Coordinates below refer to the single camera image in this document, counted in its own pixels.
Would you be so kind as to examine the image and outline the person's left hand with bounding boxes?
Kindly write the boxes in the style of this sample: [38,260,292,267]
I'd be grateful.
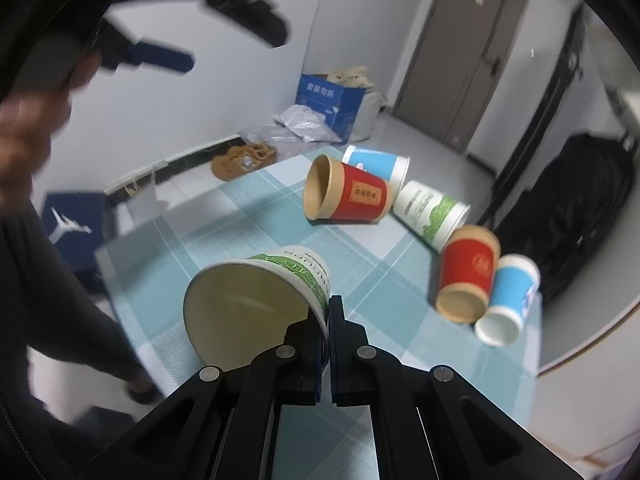
[0,51,102,216]

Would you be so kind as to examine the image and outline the small white trash bin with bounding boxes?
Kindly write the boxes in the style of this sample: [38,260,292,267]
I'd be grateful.
[125,171,165,228]

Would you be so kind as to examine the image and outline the red kraft cup right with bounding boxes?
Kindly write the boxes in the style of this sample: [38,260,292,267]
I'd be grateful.
[435,226,501,324]

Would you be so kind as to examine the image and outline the brown suede shoe near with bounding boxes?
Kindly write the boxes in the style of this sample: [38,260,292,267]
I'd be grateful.
[210,146,265,182]

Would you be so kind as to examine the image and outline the brown suede shoe far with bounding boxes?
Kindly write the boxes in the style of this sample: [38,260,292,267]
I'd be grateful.
[235,143,278,167]

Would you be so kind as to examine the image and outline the grey plastic mailer bags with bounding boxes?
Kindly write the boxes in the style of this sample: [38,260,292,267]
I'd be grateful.
[239,104,341,160]

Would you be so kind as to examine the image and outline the blue cardboard box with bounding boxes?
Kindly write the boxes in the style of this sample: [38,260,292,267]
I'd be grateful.
[296,74,366,144]

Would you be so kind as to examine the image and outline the white green leaf paper cup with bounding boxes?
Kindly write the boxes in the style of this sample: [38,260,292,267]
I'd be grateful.
[182,245,331,370]

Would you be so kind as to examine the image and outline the red kraft cup lying left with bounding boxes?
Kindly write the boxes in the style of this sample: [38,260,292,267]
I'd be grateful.
[303,154,394,223]

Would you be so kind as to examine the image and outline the black hanging backpack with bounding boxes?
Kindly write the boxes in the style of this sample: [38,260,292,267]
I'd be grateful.
[495,132,638,302]

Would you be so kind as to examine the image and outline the grey entrance door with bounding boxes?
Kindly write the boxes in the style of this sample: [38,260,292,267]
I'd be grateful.
[395,0,528,153]

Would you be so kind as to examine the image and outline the person's dark clothed body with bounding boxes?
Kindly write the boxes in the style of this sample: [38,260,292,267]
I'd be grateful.
[1,204,160,479]

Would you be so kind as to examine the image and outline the blue bunny cup lying back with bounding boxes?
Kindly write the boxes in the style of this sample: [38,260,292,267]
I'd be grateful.
[342,145,410,195]

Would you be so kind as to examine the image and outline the blue jordan shoe box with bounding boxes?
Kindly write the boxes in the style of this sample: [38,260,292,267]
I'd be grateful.
[40,191,117,274]

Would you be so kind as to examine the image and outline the brown suede shoe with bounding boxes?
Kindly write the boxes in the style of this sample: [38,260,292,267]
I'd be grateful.
[210,146,265,182]
[235,143,278,167]

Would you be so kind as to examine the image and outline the blue bunny cup right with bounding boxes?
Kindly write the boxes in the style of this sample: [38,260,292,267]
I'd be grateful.
[474,254,540,347]

